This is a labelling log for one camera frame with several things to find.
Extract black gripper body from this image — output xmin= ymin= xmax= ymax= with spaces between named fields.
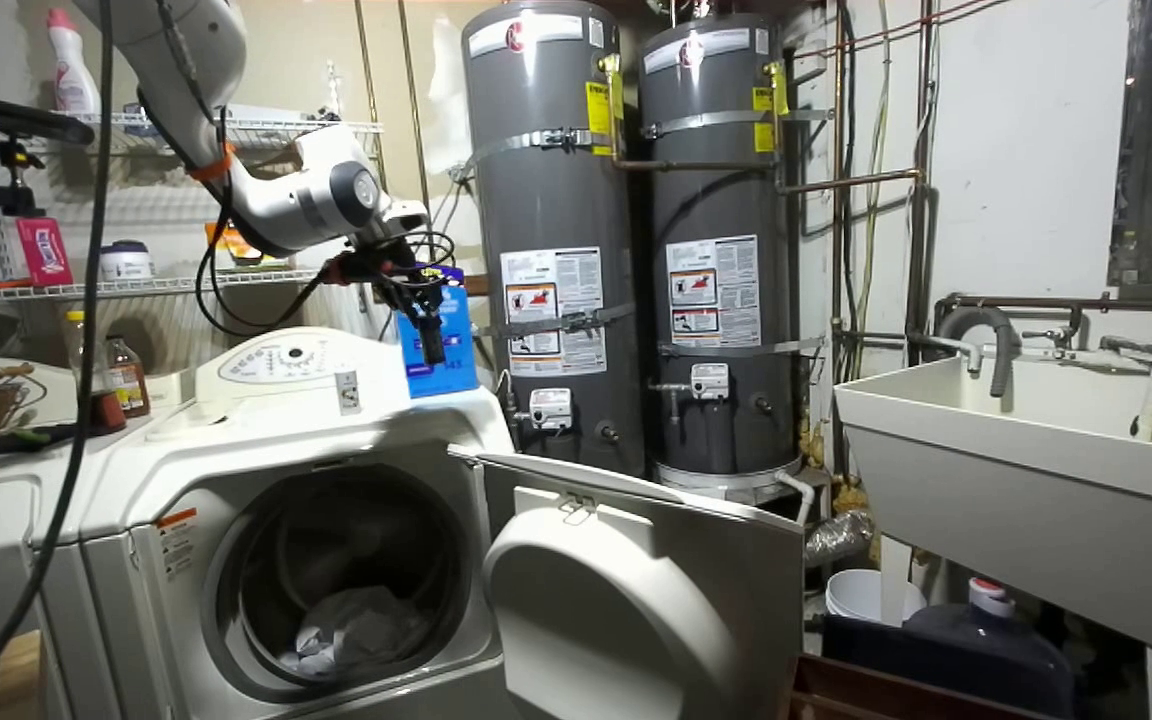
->
xmin=354 ymin=216 xmax=462 ymax=314

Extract blue detergent box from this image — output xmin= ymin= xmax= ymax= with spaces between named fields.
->
xmin=390 ymin=262 xmax=485 ymax=399

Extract grey water heater tank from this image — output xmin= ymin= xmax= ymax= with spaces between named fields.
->
xmin=456 ymin=0 xmax=648 ymax=481
xmin=634 ymin=7 xmax=807 ymax=486

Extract white washing machine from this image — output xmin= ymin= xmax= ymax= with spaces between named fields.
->
xmin=27 ymin=322 xmax=526 ymax=720

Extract white jar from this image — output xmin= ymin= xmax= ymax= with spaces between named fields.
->
xmin=97 ymin=236 xmax=154 ymax=288

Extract brown bottle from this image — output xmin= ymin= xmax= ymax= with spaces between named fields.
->
xmin=91 ymin=335 xmax=154 ymax=433

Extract grey white cloth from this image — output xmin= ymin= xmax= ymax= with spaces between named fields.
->
xmin=272 ymin=580 xmax=436 ymax=687

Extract pink tag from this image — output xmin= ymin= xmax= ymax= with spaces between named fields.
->
xmin=12 ymin=210 xmax=80 ymax=293

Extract white washing machine door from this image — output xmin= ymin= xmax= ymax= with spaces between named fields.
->
xmin=448 ymin=443 xmax=807 ymax=720

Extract white bottle red cap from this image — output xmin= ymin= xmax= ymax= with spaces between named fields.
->
xmin=39 ymin=3 xmax=103 ymax=129

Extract flat black item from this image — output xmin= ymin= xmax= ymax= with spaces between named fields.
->
xmin=0 ymin=420 xmax=97 ymax=460

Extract white plastic bucket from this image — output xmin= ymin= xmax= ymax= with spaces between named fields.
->
xmin=821 ymin=565 xmax=926 ymax=633

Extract white utility sink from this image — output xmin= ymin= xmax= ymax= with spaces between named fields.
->
xmin=832 ymin=353 xmax=1152 ymax=674

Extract blue water jug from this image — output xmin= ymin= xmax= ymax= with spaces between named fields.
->
xmin=900 ymin=571 xmax=1078 ymax=720

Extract white wire shelf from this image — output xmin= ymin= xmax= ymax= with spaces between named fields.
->
xmin=0 ymin=266 xmax=381 ymax=312
xmin=106 ymin=98 xmax=388 ymax=150

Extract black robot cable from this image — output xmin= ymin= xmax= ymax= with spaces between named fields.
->
xmin=189 ymin=102 xmax=341 ymax=342

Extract hanging black cable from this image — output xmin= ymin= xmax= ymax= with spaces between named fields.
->
xmin=0 ymin=0 xmax=121 ymax=720

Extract metal wall pipes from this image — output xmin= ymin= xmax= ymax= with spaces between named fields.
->
xmin=792 ymin=0 xmax=1007 ymax=391

